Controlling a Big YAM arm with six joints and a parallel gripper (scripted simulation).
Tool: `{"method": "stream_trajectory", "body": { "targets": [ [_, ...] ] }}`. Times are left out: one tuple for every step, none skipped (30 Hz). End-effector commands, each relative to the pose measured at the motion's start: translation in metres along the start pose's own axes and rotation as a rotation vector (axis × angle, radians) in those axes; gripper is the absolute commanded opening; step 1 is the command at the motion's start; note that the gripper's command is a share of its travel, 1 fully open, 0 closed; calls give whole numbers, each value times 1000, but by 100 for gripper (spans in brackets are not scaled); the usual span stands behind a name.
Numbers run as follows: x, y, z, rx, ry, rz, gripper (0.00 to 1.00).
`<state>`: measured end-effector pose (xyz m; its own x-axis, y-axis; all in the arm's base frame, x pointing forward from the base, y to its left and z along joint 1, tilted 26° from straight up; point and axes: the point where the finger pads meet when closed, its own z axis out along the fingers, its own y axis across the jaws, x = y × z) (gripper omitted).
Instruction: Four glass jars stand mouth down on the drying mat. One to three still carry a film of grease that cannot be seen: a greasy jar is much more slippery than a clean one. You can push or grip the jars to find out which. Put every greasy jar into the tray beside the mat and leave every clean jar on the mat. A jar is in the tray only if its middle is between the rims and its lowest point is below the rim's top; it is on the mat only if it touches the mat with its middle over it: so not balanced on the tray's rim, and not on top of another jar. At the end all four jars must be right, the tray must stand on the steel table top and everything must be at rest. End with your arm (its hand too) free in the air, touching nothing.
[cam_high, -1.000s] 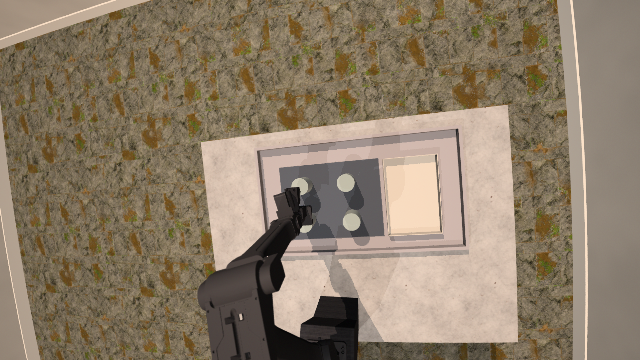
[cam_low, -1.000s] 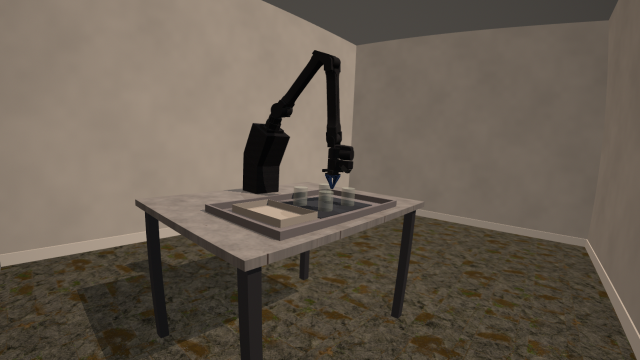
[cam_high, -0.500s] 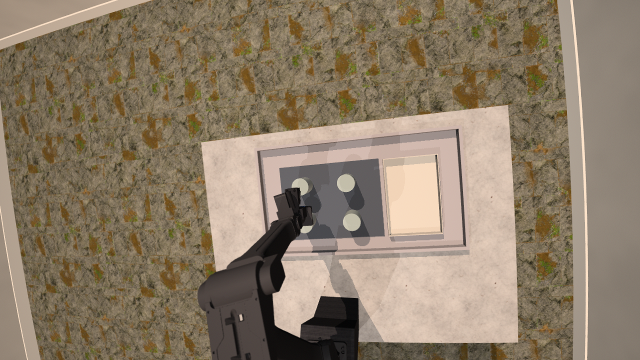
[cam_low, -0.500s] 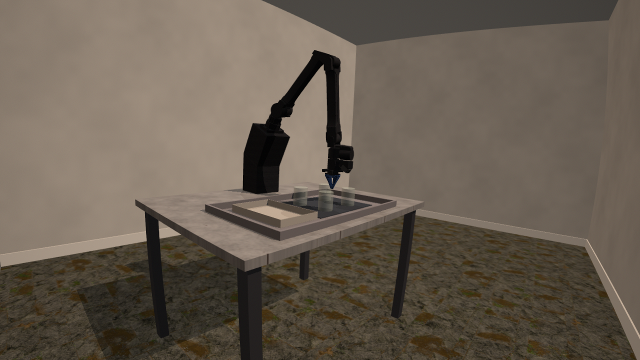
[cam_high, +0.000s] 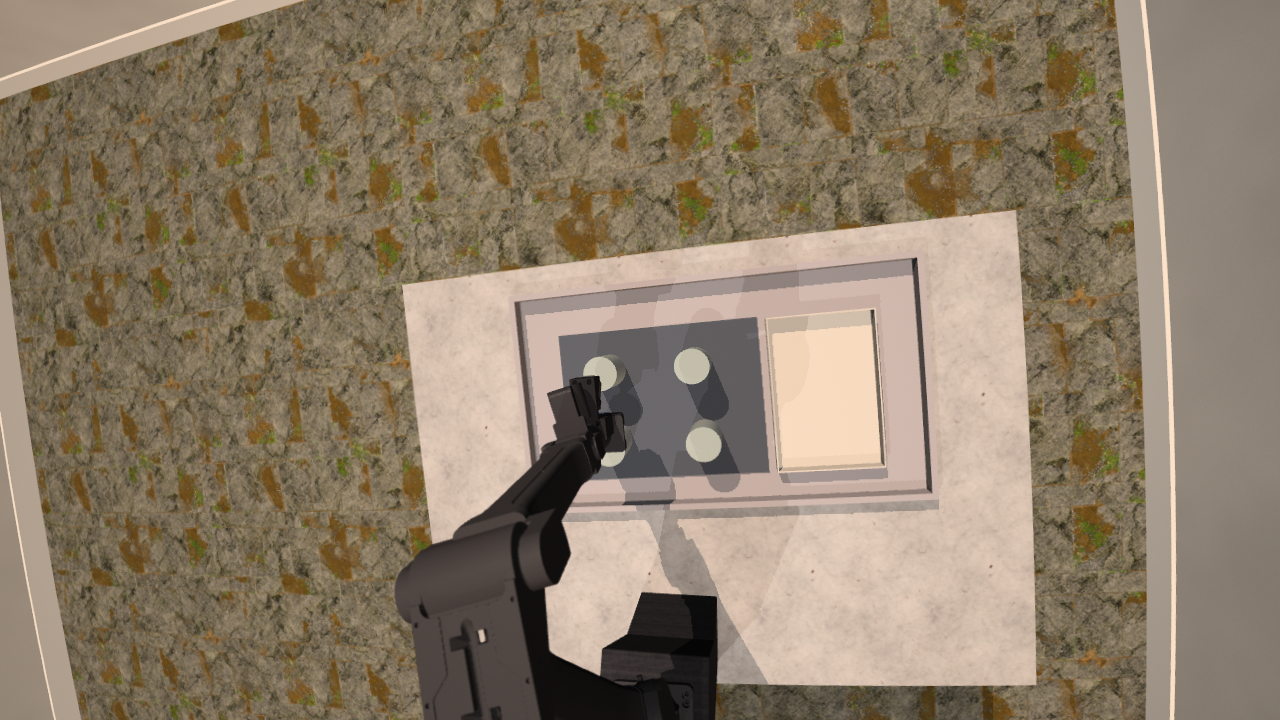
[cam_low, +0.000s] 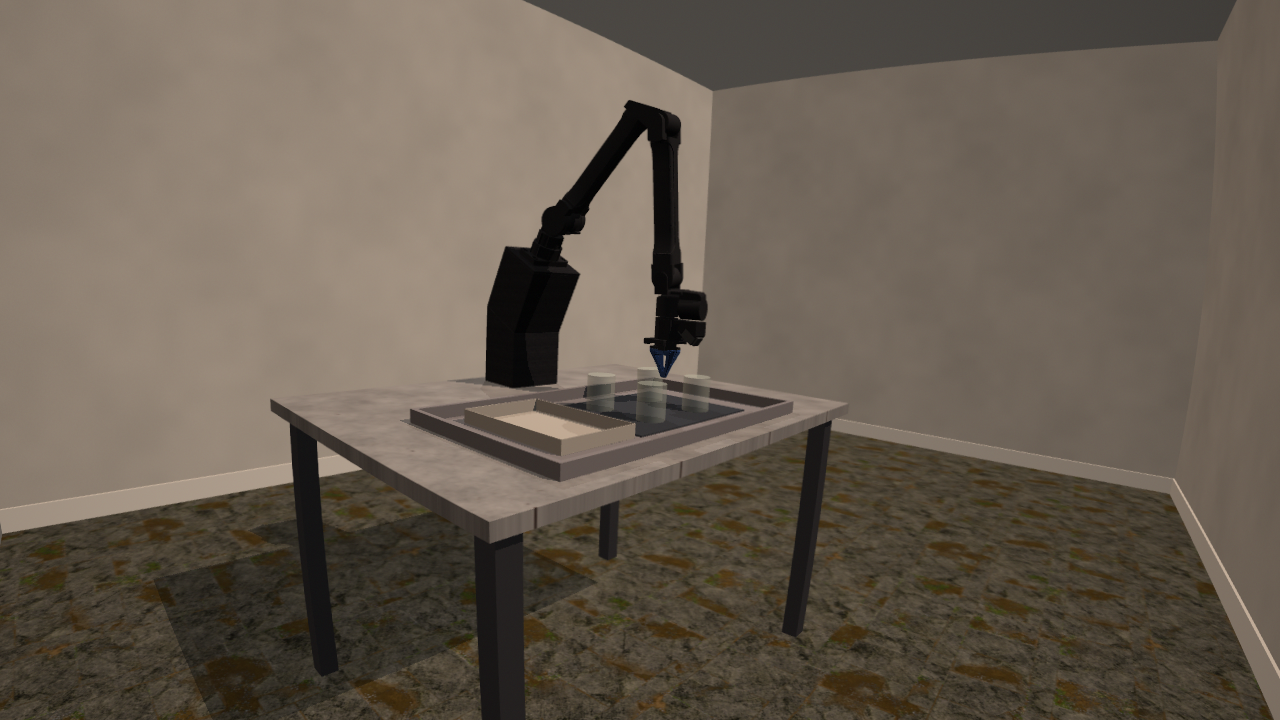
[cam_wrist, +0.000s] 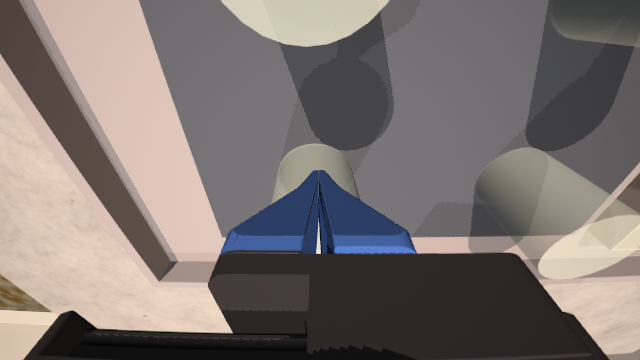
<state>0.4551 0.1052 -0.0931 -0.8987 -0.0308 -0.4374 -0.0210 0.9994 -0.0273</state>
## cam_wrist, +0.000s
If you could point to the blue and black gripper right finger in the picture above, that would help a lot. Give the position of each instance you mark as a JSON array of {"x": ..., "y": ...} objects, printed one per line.
[{"x": 349, "y": 226}]

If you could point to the beige shallow tray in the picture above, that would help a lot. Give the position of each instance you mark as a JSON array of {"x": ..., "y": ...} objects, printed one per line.
[{"x": 631, "y": 194}]

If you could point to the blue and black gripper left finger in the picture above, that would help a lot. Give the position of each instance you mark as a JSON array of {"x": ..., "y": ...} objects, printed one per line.
[{"x": 290, "y": 223}]

